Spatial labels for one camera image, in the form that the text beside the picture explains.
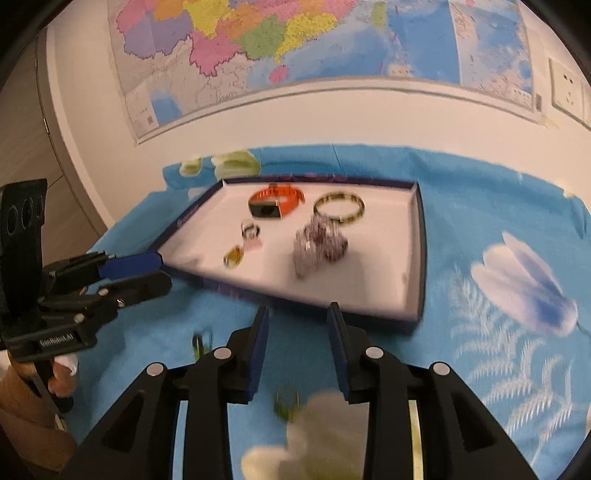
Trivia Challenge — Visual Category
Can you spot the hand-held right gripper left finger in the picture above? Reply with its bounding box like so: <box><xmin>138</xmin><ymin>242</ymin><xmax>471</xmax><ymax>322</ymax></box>
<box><xmin>60</xmin><ymin>304</ymin><xmax>271</xmax><ymax>480</ymax></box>

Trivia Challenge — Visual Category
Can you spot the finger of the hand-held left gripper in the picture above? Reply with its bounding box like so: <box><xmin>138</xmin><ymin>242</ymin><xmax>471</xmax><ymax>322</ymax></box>
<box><xmin>46</xmin><ymin>251</ymin><xmax>163</xmax><ymax>289</ymax></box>
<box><xmin>41</xmin><ymin>271</ymin><xmax>173</xmax><ymax>319</ymax></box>

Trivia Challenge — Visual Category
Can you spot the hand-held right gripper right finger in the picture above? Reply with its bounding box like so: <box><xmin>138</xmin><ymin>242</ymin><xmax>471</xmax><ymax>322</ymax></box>
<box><xmin>326</xmin><ymin>302</ymin><xmax>539</xmax><ymax>480</ymax></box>

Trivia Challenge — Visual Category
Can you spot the dark blue shallow box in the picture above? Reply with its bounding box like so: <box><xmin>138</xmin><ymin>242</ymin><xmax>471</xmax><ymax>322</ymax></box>
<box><xmin>150</xmin><ymin>173</ymin><xmax>426</xmax><ymax>334</ymax></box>

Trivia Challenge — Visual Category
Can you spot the clear pink crystal bracelet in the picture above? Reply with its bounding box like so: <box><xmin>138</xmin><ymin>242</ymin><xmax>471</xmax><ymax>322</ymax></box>
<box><xmin>293</xmin><ymin>226</ymin><xmax>324</xmax><ymax>280</ymax></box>

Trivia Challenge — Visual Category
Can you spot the blue ring with pink charm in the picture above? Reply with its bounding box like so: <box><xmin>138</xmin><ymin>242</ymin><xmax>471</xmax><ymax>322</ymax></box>
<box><xmin>240</xmin><ymin>220</ymin><xmax>264</xmax><ymax>252</ymax></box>

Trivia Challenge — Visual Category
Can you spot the purple beaded bracelet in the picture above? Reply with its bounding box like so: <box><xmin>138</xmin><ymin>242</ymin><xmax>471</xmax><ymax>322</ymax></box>
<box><xmin>309</xmin><ymin>217</ymin><xmax>349</xmax><ymax>261</ymax></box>

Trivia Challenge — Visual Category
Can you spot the orange smartwatch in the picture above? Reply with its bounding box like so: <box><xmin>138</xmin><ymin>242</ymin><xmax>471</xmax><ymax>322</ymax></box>
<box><xmin>248</xmin><ymin>183</ymin><xmax>306</xmax><ymax>220</ymax></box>

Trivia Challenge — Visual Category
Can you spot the tortoiseshell bangle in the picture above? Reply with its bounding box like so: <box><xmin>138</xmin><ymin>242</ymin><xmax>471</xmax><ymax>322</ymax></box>
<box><xmin>314</xmin><ymin>191</ymin><xmax>366</xmax><ymax>226</ymax></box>

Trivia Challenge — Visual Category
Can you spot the person's left forearm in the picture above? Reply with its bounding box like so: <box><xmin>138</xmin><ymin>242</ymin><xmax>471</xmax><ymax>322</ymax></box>
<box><xmin>0</xmin><ymin>369</ymin><xmax>77</xmax><ymax>472</ymax></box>

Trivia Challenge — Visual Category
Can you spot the person's left hand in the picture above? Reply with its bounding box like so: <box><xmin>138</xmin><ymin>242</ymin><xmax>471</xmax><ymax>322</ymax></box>
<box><xmin>9</xmin><ymin>353</ymin><xmax>79</xmax><ymax>402</ymax></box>

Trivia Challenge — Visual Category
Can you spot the grey-brown door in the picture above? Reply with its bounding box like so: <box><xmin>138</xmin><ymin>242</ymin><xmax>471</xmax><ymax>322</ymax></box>
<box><xmin>0</xmin><ymin>28</ymin><xmax>109</xmax><ymax>259</ymax></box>

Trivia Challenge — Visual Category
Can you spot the blue floral cloth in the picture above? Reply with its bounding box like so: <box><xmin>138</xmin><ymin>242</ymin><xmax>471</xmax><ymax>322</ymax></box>
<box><xmin>69</xmin><ymin>144</ymin><xmax>591</xmax><ymax>480</ymax></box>

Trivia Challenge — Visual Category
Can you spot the colourful wall map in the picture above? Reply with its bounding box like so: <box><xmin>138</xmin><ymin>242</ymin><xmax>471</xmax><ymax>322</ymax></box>
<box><xmin>107</xmin><ymin>0</ymin><xmax>546</xmax><ymax>144</ymax></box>

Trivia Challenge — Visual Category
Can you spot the white wall socket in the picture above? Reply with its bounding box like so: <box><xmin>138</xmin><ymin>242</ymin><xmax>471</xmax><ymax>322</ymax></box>
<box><xmin>549</xmin><ymin>58</ymin><xmax>585</xmax><ymax>116</ymax></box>

